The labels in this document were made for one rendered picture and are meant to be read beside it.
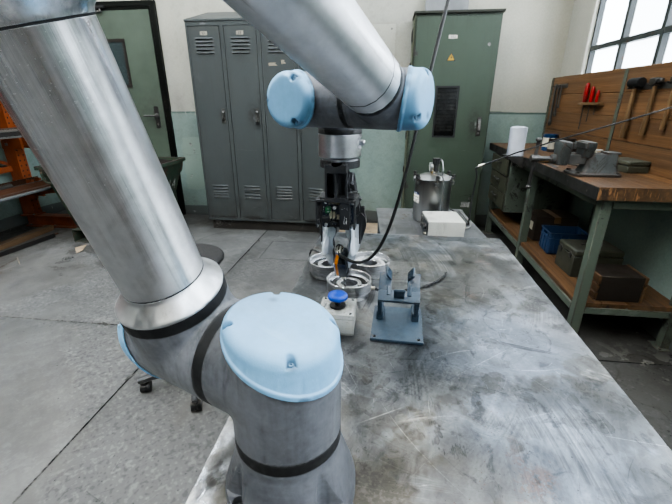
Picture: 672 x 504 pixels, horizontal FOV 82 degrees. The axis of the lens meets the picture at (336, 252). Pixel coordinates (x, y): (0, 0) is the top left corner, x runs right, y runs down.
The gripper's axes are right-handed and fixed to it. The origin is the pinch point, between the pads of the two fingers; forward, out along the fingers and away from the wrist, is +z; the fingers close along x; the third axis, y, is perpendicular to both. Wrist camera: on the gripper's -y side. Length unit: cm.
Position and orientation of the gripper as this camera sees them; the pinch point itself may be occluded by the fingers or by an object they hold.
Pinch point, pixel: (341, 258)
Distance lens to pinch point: 77.3
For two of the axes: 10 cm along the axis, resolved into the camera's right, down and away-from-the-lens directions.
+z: 0.0, 9.3, 3.7
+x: 9.9, 0.6, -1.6
